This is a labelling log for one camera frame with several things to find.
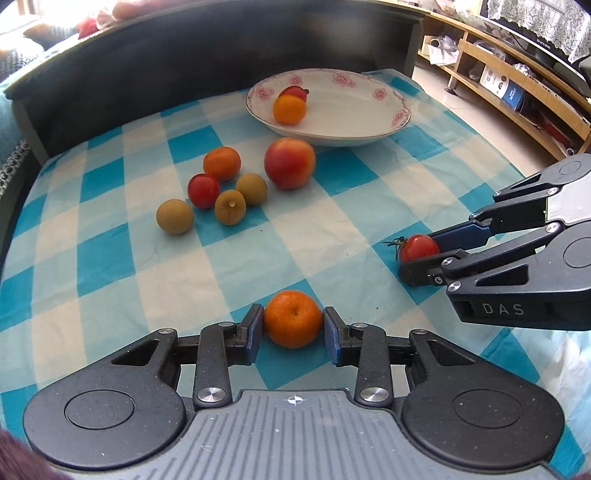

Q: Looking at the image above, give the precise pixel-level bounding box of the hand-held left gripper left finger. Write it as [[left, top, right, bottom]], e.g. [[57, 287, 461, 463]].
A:
[[111, 304, 265, 411]]

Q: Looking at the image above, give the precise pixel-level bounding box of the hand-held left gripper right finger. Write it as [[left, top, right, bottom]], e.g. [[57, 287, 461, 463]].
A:
[[323, 305, 478, 409]]

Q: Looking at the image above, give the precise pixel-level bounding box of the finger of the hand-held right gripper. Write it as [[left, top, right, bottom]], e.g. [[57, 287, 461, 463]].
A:
[[398, 224, 566, 297], [429, 170, 565, 254]]

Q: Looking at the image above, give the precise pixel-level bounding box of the large red tomato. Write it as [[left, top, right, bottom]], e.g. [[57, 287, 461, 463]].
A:
[[387, 234, 441, 265]]

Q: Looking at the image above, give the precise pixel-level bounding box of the brown longan with stem mark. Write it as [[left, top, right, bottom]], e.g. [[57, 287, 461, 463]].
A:
[[213, 189, 247, 226]]

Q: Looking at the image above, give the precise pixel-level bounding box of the small red tomato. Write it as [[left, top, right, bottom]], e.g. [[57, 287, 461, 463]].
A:
[[187, 173, 221, 210]]

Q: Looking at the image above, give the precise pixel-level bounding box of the white bowl with pink flowers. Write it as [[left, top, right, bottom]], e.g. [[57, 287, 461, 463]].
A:
[[245, 68, 413, 148]]

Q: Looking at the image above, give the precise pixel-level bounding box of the red-yellow peach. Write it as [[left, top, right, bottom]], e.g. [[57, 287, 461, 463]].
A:
[[263, 137, 317, 190]]

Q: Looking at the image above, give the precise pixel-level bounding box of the dark orange mandarin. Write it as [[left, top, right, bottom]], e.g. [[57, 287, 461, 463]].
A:
[[202, 146, 242, 182]]

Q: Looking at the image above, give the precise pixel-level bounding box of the yellow-orange mandarin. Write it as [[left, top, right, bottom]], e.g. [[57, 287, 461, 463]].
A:
[[272, 95, 308, 125]]

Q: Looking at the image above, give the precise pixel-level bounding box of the blue and white checked tablecloth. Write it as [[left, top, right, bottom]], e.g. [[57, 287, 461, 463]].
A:
[[0, 68, 591, 472]]

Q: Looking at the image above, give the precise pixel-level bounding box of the red box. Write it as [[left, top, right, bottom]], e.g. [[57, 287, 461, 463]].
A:
[[540, 115, 578, 144]]

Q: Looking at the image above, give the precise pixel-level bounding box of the blue box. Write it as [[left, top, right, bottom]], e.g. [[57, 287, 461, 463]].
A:
[[501, 85, 527, 109]]

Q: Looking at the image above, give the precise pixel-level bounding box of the white box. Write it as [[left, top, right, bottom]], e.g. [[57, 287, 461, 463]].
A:
[[480, 65, 511, 95]]

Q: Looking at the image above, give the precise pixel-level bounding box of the light wooden shelf unit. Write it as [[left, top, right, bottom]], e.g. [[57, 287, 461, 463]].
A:
[[418, 11, 591, 162]]

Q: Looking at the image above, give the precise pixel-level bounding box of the white plastic bag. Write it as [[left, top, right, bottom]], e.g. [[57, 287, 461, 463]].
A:
[[427, 37, 462, 65]]

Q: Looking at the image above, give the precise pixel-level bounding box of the black television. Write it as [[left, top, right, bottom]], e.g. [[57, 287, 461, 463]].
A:
[[480, 0, 591, 81]]

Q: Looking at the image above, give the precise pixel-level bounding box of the white lace cloth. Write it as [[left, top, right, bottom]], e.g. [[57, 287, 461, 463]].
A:
[[487, 0, 591, 65]]

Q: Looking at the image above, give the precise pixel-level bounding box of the dark red clothing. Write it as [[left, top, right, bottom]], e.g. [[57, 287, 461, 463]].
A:
[[0, 429, 61, 480]]

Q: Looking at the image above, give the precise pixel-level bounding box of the dark wooden bench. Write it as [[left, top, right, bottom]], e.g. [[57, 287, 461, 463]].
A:
[[4, 0, 428, 162]]

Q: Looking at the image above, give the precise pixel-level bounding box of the red cloth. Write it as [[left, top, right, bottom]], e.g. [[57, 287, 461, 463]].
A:
[[78, 0, 153, 38]]

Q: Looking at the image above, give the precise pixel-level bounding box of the grey patterned cushion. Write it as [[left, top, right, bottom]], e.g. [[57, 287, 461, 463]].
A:
[[0, 23, 47, 81]]

